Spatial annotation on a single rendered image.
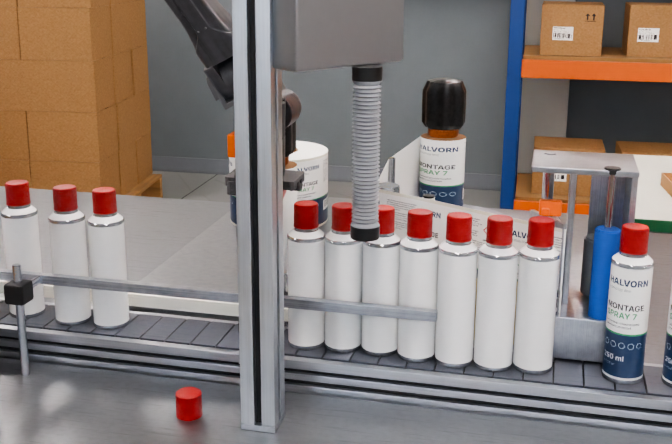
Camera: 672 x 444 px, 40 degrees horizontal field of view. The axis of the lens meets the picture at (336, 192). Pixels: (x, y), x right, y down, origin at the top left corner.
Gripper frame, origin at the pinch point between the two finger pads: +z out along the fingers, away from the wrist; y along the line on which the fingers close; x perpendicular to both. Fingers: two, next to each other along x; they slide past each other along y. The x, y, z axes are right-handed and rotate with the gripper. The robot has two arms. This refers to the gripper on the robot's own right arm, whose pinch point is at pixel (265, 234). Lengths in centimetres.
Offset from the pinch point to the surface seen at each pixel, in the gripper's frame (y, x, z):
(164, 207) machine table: 46, -71, 20
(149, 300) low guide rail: 17.2, 2.9, 11.0
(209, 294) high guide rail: 4.8, 10.6, 5.8
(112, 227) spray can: 20.2, 7.9, -1.7
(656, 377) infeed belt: -55, 6, 13
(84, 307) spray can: 25.6, 7.2, 11.3
